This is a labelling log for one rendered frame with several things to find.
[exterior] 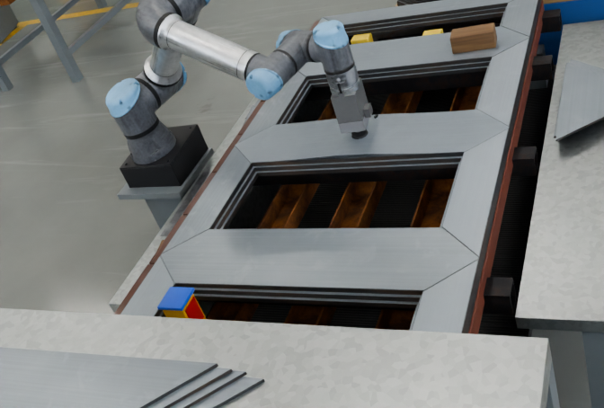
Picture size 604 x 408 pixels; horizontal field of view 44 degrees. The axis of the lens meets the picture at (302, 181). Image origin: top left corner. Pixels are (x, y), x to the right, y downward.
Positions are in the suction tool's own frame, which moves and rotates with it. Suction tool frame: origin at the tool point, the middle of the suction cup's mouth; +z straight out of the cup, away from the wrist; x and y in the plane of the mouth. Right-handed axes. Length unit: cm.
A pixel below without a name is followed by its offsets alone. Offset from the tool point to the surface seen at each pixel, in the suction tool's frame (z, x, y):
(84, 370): -23, 22, -93
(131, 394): -23, 11, -97
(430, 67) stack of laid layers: 0.7, -14.4, 33.7
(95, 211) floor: 85, 177, 96
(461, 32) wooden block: -5.5, -23.6, 39.8
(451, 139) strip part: -0.6, -23.7, -6.2
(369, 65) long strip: -0.4, 4.2, 38.8
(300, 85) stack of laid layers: -0.2, 24.8, 32.8
